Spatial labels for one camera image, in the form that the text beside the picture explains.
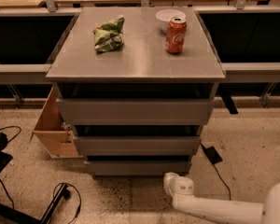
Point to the grey bottom drawer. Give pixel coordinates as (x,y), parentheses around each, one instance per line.
(136,165)

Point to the grey drawer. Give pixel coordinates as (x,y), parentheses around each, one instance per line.
(136,165)
(136,104)
(136,140)

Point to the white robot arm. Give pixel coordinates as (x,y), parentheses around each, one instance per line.
(233,212)

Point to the grey drawer cabinet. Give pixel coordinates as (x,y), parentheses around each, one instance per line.
(134,108)

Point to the grey middle drawer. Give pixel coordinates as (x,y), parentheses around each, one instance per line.
(136,140)

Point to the grey top drawer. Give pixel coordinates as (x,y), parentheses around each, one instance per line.
(136,104)

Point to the black power adapter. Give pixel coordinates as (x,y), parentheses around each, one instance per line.
(212,155)

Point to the cardboard box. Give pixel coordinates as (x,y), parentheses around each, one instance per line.
(53,134)

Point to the red soda can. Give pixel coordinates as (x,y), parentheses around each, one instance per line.
(176,31)

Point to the green chip bag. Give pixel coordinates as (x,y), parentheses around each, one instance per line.
(108,36)

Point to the white bowl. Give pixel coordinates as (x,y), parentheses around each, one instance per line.
(165,15)

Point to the black stand base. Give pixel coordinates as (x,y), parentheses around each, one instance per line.
(18,216)

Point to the grey metal rail frame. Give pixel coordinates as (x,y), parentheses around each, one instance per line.
(18,72)

